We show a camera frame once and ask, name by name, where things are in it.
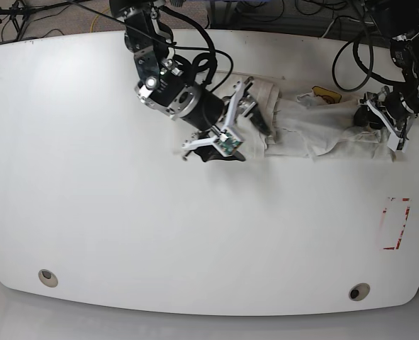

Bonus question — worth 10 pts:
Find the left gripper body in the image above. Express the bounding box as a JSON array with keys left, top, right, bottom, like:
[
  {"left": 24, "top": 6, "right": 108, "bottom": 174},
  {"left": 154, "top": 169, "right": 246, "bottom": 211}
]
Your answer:
[{"left": 358, "top": 86, "right": 419, "bottom": 140}]

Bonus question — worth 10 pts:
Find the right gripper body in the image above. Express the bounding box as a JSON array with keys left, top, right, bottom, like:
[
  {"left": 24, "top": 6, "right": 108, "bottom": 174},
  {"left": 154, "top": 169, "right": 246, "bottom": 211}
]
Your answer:
[{"left": 181, "top": 76, "right": 257, "bottom": 158}]

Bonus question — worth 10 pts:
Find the white printed T-shirt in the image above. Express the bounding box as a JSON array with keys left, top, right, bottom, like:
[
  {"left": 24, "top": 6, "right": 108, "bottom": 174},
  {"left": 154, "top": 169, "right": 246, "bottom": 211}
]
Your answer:
[{"left": 212, "top": 72, "right": 400, "bottom": 164}]

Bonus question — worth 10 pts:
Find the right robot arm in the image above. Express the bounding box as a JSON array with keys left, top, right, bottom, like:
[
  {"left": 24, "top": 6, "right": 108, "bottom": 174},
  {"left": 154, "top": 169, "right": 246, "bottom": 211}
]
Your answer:
[{"left": 109, "top": 1, "right": 272, "bottom": 162}]

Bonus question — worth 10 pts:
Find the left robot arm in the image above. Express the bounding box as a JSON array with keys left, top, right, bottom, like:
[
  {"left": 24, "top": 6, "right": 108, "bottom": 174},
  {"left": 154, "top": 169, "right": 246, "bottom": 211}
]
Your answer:
[{"left": 348, "top": 1, "right": 419, "bottom": 151}]

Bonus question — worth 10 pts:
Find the red tape rectangle marking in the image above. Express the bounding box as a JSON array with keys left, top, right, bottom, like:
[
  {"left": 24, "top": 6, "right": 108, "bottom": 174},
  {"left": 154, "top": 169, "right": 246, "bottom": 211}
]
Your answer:
[{"left": 378, "top": 197, "right": 411, "bottom": 250}]

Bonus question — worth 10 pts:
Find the black tripod stand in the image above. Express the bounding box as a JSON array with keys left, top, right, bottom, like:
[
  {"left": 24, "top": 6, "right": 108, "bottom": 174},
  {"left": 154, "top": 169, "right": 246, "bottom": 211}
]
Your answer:
[{"left": 0, "top": 0, "right": 72, "bottom": 40}]

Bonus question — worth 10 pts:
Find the wrist camera board left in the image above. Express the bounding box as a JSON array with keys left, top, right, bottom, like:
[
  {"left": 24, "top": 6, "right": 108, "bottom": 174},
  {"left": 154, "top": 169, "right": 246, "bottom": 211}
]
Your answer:
[{"left": 387, "top": 133, "right": 408, "bottom": 153}]

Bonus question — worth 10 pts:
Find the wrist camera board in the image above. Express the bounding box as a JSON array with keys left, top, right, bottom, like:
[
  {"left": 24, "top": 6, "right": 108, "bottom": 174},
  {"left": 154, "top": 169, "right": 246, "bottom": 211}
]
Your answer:
[
  {"left": 213, "top": 127, "right": 244, "bottom": 157},
  {"left": 387, "top": 133, "right": 408, "bottom": 153}
]

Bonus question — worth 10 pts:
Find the wrist camera board right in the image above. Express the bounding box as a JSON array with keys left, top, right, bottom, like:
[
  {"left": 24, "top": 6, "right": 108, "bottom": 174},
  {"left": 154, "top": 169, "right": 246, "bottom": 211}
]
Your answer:
[{"left": 213, "top": 127, "right": 244, "bottom": 157}]

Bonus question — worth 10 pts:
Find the white cable on floor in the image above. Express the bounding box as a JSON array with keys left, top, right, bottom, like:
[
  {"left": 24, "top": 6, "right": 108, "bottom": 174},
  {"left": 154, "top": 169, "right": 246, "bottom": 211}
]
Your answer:
[{"left": 320, "top": 16, "right": 376, "bottom": 39}]

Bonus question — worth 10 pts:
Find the right table cable grommet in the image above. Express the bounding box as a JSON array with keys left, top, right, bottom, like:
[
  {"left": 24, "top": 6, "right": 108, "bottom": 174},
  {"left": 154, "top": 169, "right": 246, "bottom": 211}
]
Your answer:
[{"left": 349, "top": 283, "right": 370, "bottom": 302}]

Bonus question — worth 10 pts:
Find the table cable grommet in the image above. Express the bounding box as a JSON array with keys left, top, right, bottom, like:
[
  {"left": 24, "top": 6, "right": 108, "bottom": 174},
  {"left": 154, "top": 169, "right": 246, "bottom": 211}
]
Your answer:
[
  {"left": 38, "top": 269, "right": 58, "bottom": 288},
  {"left": 349, "top": 283, "right": 370, "bottom": 302}
]

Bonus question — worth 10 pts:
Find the left table cable grommet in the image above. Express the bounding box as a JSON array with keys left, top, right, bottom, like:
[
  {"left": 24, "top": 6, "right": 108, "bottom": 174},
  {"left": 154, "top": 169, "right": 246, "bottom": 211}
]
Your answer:
[{"left": 38, "top": 269, "right": 58, "bottom": 288}]

